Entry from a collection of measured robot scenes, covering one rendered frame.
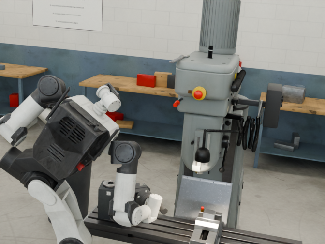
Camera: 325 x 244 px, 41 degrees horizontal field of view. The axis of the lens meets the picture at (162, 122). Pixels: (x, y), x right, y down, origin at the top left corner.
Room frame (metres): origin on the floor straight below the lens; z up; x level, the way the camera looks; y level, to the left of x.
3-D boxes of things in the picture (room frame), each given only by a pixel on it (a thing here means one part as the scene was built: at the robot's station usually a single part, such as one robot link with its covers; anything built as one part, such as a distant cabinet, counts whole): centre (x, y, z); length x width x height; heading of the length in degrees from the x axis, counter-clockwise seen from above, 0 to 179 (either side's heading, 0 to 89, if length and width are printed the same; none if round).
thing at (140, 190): (2.04, 0.08, 1.16); 0.13 x 0.12 x 0.10; 116
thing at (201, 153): (1.90, -0.20, 1.46); 0.07 x 0.07 x 0.06
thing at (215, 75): (2.12, -0.22, 1.81); 0.47 x 0.26 x 0.16; 166
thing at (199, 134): (2.00, -0.19, 1.45); 0.04 x 0.04 x 0.21; 76
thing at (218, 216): (2.06, -0.28, 0.98); 0.35 x 0.15 x 0.11; 166
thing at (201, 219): (2.03, -0.27, 1.02); 0.12 x 0.06 x 0.04; 76
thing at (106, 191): (2.23, 0.22, 1.03); 0.22 x 0.12 x 0.20; 87
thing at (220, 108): (2.15, -0.22, 1.68); 0.34 x 0.24 x 0.10; 166
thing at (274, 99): (2.32, -0.61, 1.62); 0.20 x 0.09 x 0.21; 166
